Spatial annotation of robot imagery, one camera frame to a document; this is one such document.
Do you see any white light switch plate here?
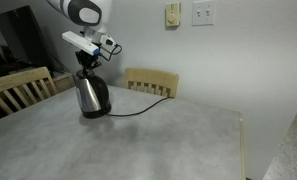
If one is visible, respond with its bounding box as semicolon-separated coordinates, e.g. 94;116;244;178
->
191;0;218;27

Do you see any grey speckled countertop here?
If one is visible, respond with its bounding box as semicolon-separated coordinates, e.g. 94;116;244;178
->
262;94;297;180

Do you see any black camera cable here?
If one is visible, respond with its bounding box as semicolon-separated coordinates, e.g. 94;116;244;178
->
98;42;123;62

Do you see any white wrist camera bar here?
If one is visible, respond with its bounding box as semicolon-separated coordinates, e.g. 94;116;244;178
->
61;30;101;57

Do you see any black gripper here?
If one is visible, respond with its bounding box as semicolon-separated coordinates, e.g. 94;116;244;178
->
75;49;102;76

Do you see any stainless steel electric kettle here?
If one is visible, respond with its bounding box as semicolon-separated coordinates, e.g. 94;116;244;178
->
75;69;113;120

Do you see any black kettle power cable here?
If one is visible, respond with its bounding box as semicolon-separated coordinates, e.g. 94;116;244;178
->
106;96;174;118

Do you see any plain light wooden chair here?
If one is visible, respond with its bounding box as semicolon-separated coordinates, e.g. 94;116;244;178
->
124;67;180;100

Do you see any wooden chair with long slats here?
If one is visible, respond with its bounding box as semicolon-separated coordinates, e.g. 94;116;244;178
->
0;66;58;116

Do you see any low wooden furniture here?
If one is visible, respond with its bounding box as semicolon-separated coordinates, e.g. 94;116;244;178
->
51;71;77;95

